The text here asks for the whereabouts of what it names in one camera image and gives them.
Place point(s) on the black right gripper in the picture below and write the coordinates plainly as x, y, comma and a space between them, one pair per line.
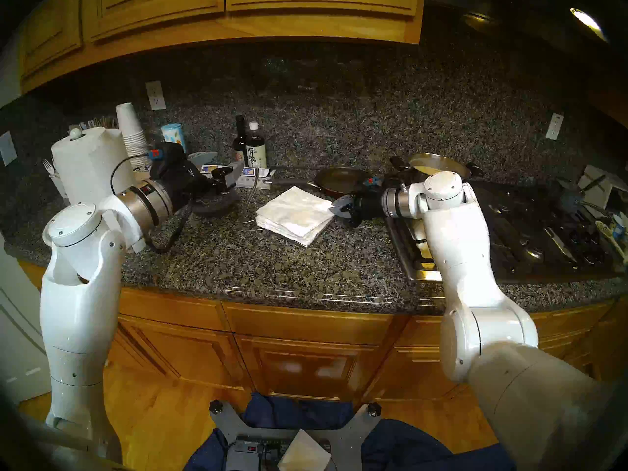
370, 205

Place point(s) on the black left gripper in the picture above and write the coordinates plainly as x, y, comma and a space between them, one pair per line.
176, 175

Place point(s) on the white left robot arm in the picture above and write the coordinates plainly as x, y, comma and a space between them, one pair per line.
78, 303

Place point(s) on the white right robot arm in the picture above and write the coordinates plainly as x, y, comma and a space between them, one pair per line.
466, 259

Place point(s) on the white napkin stack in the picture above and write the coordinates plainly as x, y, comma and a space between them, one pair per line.
294, 215

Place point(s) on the dark frying pan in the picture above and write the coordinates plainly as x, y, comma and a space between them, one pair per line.
338, 179

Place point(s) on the blue white foil box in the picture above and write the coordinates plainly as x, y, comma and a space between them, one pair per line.
249, 172

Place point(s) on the dark glass bottle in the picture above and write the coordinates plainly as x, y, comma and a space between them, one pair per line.
239, 143

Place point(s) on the soy sauce bottle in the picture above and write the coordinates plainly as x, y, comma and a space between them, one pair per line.
256, 153

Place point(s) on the blue white leaf canister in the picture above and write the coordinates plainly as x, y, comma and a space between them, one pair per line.
172, 134

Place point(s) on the steel gas stove top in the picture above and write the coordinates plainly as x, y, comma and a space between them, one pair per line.
417, 266

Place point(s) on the steel cooking pot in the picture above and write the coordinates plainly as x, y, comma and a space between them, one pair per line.
431, 162

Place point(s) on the white paper cup stack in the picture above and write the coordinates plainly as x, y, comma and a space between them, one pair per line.
128, 126

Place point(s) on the wooden skewers bundle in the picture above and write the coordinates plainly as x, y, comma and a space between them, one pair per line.
103, 122

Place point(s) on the white paper towel roll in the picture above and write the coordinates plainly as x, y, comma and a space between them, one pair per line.
88, 166

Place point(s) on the wooden base cabinet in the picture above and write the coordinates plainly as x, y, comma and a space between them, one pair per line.
314, 362

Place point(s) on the white plastic fork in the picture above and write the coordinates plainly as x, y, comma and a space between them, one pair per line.
48, 166

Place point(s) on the metal utensil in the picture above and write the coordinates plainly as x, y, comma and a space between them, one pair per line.
559, 244

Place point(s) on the dark blue cloth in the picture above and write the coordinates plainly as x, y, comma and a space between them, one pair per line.
407, 445

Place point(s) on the white refrigerator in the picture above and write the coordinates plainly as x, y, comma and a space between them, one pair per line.
19, 337

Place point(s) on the white tissue on base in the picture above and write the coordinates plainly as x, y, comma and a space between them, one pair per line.
301, 455

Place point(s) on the white paper sheet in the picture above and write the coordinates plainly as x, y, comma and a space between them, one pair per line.
601, 190

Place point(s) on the grey power strip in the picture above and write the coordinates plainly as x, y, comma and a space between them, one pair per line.
248, 450

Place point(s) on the dark range hood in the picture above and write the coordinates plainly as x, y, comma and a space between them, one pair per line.
515, 9

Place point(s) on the blue white cup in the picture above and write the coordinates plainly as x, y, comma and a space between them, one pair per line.
618, 227

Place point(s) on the white wall outlet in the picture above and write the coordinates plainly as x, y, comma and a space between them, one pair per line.
554, 126
156, 95

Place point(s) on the wooden wall cabinet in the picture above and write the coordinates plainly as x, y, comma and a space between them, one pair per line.
274, 26

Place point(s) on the white light switch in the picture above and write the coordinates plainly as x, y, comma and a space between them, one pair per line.
7, 148

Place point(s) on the grey robot base frame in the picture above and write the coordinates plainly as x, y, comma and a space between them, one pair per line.
351, 440

